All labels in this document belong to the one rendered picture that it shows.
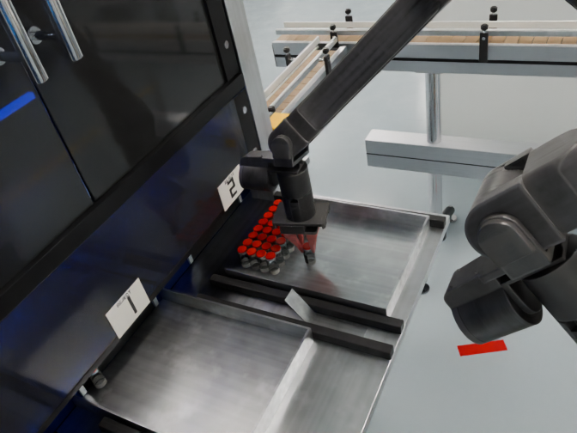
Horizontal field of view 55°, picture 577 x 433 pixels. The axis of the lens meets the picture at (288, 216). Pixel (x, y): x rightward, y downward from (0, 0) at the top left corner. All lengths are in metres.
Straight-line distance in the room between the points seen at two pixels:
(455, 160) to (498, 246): 1.60
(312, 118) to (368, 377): 0.43
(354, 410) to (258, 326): 0.25
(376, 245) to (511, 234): 0.72
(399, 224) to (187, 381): 0.53
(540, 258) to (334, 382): 0.55
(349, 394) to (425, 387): 1.07
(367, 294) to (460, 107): 1.68
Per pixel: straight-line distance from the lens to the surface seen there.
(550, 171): 0.44
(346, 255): 1.14
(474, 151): 2.01
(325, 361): 0.97
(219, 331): 1.06
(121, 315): 0.97
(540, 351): 2.11
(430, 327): 2.14
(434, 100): 1.96
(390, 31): 0.86
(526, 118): 2.60
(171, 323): 1.11
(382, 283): 1.07
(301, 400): 0.94
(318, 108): 0.92
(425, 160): 2.08
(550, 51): 1.78
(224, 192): 1.13
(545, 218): 0.46
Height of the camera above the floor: 1.66
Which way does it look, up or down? 38 degrees down
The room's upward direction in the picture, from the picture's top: 13 degrees counter-clockwise
